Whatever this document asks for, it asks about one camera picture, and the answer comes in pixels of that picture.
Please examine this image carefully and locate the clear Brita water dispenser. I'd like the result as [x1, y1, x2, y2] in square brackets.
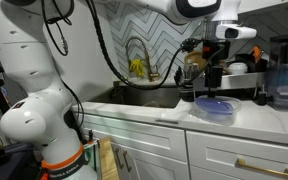
[267, 32, 288, 111]

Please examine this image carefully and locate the black storage bin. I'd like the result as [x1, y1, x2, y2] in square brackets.
[0, 141, 44, 180]

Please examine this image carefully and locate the clear plastic container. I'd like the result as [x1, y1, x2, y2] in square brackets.
[189, 94, 244, 127]

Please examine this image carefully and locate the wooden cutting board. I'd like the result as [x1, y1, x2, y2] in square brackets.
[183, 50, 207, 71]

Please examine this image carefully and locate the black dish drying rack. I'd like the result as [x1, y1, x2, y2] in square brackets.
[173, 65, 268, 102]

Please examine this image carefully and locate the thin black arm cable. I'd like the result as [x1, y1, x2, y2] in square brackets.
[40, 0, 75, 57]

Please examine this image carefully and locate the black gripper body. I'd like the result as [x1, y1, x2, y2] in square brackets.
[201, 39, 232, 63]

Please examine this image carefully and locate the white base cabinet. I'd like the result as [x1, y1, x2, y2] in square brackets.
[78, 113, 288, 180]

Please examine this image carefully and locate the gold drawer handle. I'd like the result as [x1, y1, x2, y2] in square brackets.
[235, 157, 288, 180]

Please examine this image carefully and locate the orange handled utensil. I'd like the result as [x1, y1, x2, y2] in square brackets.
[252, 45, 263, 63]

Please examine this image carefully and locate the light blue plastic lid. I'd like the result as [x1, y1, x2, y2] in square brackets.
[195, 96, 235, 116]

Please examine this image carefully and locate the clear plastic bottle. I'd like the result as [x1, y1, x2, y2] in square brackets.
[183, 61, 200, 81]

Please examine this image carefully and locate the black cabinet door handle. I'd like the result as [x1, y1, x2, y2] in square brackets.
[114, 147, 125, 170]
[122, 150, 133, 174]

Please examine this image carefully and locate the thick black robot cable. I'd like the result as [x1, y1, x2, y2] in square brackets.
[85, 0, 226, 91]

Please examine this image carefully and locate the leaning wooden board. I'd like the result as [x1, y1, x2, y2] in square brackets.
[97, 136, 120, 180]

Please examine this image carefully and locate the white lidded cup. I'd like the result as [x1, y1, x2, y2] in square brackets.
[228, 62, 249, 75]

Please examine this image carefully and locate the small black dispenser bottle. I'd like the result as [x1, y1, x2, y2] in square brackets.
[256, 84, 269, 106]

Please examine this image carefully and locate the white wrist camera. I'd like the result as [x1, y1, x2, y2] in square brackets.
[215, 24, 258, 41]

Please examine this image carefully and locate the gold spring faucet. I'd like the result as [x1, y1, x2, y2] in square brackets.
[124, 35, 160, 83]

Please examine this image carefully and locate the stainless steel sink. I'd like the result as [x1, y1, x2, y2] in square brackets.
[90, 84, 182, 109]

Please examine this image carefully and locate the white upper cabinet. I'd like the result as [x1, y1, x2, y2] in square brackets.
[238, 0, 288, 15]

